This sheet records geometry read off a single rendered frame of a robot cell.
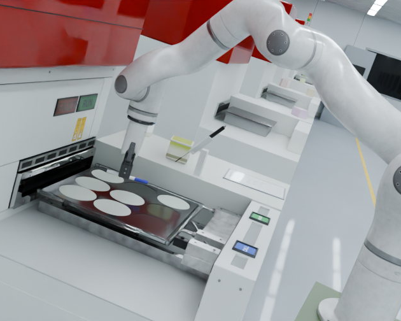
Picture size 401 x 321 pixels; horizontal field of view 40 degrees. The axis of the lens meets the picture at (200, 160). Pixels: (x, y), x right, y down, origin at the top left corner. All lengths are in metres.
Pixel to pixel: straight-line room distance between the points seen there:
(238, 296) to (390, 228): 0.34
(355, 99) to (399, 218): 0.26
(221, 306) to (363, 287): 0.29
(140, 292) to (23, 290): 0.25
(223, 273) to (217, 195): 0.57
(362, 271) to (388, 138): 0.28
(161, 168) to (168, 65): 0.44
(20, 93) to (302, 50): 0.62
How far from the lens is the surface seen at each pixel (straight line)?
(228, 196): 1.70
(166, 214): 1.52
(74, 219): 1.49
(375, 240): 1.19
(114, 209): 1.45
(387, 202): 1.13
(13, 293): 1.30
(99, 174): 1.68
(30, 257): 1.30
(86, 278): 1.26
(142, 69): 1.41
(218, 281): 1.18
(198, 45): 1.39
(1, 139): 1.29
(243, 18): 1.33
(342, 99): 1.19
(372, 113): 1.18
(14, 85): 1.26
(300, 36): 1.20
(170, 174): 1.73
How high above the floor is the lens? 1.42
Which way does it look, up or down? 14 degrees down
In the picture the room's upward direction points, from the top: 18 degrees clockwise
